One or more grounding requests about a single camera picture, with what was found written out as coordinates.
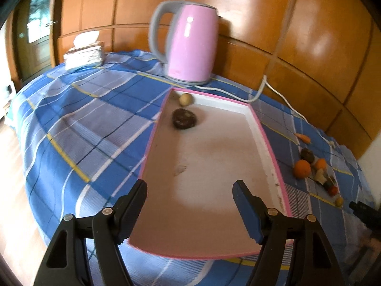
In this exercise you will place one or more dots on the blue plaid blanket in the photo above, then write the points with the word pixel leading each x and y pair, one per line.
pixel 89 119

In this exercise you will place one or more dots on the small orange carrot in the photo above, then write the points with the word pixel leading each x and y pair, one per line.
pixel 303 137

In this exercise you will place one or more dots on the pink electric kettle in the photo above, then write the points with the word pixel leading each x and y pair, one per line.
pixel 190 44

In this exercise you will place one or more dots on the small red fruit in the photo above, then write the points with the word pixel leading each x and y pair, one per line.
pixel 333 190

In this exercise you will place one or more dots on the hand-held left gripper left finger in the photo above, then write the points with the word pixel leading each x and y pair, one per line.
pixel 134 205

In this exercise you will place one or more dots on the silver tissue box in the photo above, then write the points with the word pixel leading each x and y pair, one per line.
pixel 84 58

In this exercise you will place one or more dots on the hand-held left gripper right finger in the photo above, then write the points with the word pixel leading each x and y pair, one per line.
pixel 247 214

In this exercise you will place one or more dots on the pale yellow round fruit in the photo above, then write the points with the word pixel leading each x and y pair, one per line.
pixel 338 201

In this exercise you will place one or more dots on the pink rimmed white tray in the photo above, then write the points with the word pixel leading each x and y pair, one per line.
pixel 208 161

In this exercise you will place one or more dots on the small dark fruit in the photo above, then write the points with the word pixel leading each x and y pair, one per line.
pixel 329 183

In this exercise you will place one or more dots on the dark brown lumpy fruit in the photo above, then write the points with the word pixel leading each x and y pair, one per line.
pixel 306 155

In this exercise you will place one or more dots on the wooden glass door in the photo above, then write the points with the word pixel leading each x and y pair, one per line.
pixel 35 29

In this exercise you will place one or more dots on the pale beige fruit piece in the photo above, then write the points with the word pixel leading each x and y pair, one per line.
pixel 320 176

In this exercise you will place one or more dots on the small beige round fruit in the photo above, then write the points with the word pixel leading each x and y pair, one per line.
pixel 185 99

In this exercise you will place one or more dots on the white tissue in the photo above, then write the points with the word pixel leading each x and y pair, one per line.
pixel 87 38

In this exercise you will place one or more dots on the large orange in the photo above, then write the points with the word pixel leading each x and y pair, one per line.
pixel 302 169

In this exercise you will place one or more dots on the small orange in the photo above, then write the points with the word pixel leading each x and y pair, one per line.
pixel 321 164

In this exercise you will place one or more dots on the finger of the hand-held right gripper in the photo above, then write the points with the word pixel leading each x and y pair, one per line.
pixel 361 213

